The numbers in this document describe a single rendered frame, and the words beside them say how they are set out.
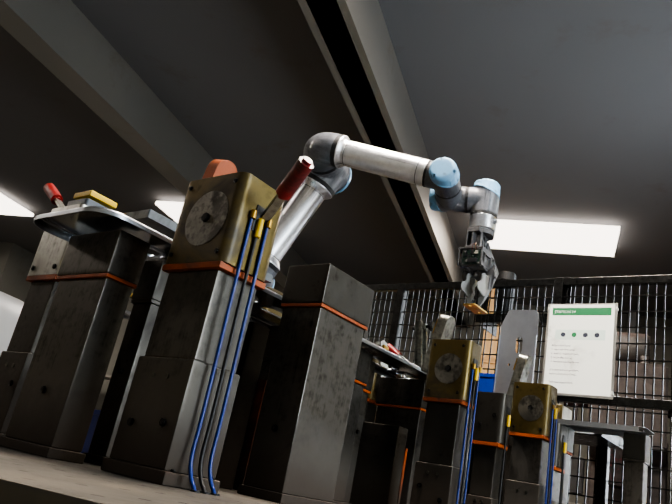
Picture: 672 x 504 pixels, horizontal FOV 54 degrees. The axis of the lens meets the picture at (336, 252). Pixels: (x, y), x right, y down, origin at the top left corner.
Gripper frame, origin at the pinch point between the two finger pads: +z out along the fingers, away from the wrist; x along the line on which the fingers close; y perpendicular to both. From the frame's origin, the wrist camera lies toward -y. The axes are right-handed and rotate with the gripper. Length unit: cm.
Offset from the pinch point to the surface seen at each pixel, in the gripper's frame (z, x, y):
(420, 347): 13.1, -14.4, 1.3
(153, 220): 11, -27, 86
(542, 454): 37.6, 24.0, 7.0
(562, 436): 31.5, 23.6, -6.4
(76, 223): 26, -4, 113
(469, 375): 28, 22, 42
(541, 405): 27.1, 23.4, 8.5
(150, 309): 34, 1, 101
